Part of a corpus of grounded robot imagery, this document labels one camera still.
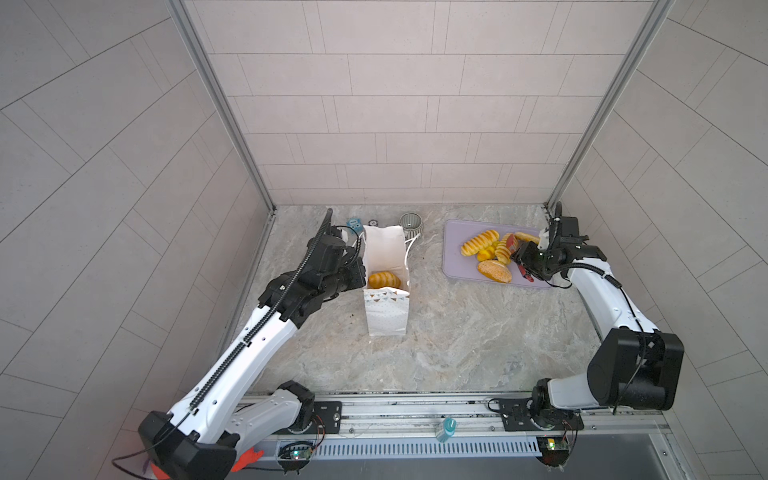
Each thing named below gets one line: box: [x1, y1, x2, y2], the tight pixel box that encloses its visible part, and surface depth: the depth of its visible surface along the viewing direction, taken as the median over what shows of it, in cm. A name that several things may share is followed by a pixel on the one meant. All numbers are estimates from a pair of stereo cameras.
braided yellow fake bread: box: [477, 233, 512, 265], surface depth 101 cm
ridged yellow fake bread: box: [368, 271, 402, 289], surface depth 88 cm
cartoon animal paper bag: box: [362, 224, 410, 337], surface depth 77 cm
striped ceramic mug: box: [399, 212, 423, 241], surface depth 104 cm
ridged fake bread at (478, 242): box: [460, 229, 500, 257], surface depth 101 cm
